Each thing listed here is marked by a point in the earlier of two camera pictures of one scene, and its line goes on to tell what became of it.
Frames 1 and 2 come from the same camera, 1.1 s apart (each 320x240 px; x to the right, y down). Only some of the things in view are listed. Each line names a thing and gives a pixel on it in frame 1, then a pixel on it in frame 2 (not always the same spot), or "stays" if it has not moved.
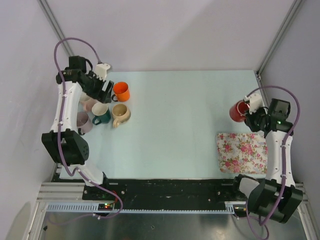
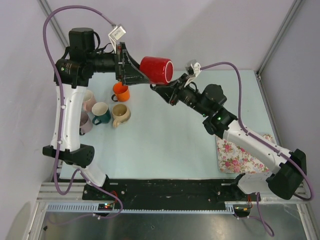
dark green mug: (102, 112) stays
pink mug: (87, 102) stays
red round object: (238, 110) to (158, 70)
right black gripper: (249, 117) to (172, 92)
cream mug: (120, 113) stays
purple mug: (84, 122) stays
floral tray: (242, 152) stays
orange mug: (121, 90) stays
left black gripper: (104, 96) to (130, 73)
